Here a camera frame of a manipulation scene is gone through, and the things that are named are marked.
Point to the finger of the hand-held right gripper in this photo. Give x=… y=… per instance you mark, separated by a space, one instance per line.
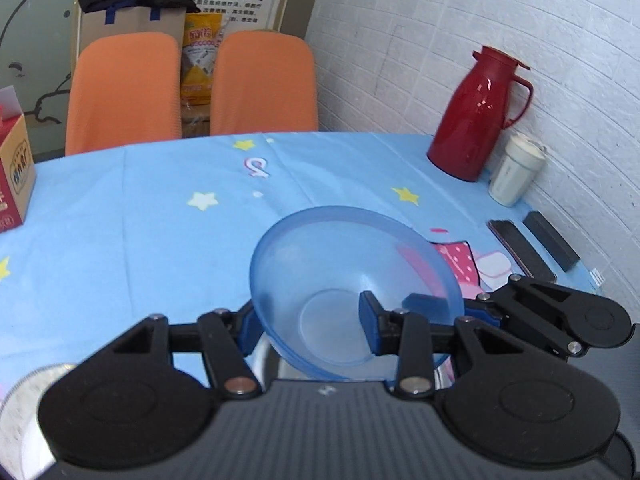
x=484 y=316
x=425 y=306

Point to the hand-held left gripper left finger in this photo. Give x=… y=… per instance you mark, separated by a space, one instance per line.
x=250 y=330

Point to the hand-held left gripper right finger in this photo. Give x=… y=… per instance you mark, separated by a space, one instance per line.
x=368 y=320

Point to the stainless steel bowl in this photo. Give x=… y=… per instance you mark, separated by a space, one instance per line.
x=280 y=365

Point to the translucent blue plastic bowl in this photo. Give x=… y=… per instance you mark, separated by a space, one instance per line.
x=325 y=255

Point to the black smartphone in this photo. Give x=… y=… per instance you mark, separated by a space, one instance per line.
x=525 y=250

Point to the black rectangular box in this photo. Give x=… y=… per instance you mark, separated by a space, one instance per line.
x=552 y=240

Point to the white tumbler cup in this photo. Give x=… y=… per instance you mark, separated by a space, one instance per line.
x=515 y=175

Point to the blue cartoon pig tablecloth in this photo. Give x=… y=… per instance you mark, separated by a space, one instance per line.
x=125 y=240

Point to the red thermos jug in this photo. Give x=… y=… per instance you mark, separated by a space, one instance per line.
x=467 y=120

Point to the white gold-rimmed plate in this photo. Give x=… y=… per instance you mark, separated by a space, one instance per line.
x=20 y=410

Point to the orange chair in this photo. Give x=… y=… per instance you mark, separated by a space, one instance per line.
x=122 y=92
x=262 y=82

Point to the yellow snack bag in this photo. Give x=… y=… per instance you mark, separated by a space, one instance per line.
x=200 y=57

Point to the red cracker box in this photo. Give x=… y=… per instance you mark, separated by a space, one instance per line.
x=12 y=175

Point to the frosted glass door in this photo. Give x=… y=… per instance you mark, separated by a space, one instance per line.
x=35 y=25

